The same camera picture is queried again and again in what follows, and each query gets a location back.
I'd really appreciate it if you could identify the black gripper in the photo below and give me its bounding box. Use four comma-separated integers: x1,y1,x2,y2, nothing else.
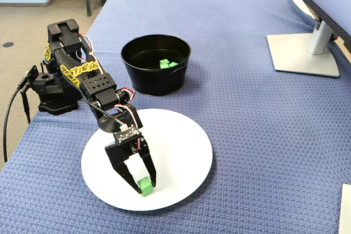
104,135,157,195

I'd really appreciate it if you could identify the white round plate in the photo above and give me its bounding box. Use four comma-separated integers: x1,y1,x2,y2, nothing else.
81,108,214,212

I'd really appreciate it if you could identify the black round metal bucket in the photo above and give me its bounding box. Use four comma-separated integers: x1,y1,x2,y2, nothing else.
121,34,192,97

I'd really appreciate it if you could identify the blue woven tablecloth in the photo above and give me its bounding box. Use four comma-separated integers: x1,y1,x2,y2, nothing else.
0,0,351,234

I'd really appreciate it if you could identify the monitor on silver stand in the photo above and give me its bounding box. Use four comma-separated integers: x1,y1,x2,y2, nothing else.
266,0,351,78

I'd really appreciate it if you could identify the white flat object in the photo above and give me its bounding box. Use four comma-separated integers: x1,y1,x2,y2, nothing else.
338,183,351,234

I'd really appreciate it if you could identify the bare wrist camera circuit board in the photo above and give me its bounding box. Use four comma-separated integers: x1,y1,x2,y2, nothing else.
114,125,143,146

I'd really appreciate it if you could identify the red white servo wire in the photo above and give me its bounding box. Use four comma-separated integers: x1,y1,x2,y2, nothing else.
112,88,144,136

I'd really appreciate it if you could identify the thick black cable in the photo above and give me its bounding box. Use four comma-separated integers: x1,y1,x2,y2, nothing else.
2,76,28,163

